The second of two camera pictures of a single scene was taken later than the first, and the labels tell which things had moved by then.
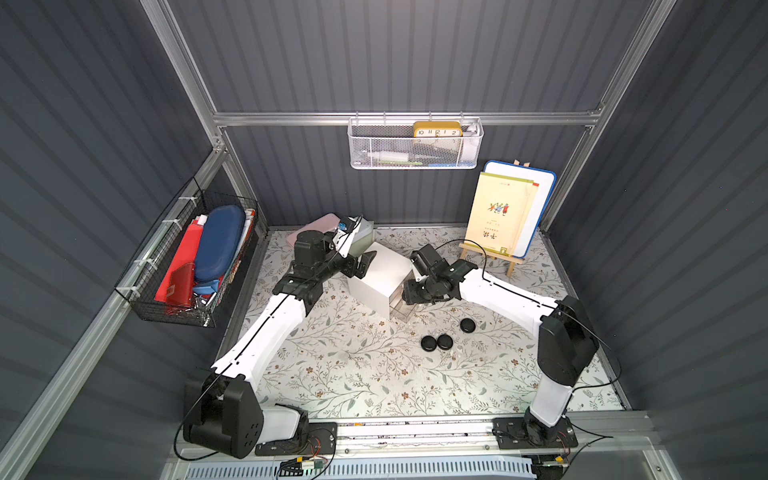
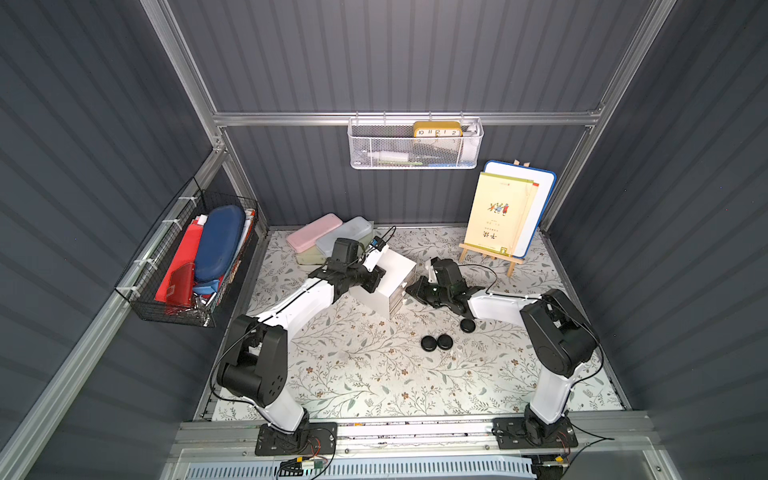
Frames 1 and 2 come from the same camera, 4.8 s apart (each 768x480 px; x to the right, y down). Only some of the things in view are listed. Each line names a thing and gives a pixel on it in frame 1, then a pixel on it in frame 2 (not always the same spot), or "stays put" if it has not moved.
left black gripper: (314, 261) -> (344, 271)
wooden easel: (512, 260) stays put
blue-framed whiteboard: (546, 179) stays put
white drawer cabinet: (388, 272) stays put
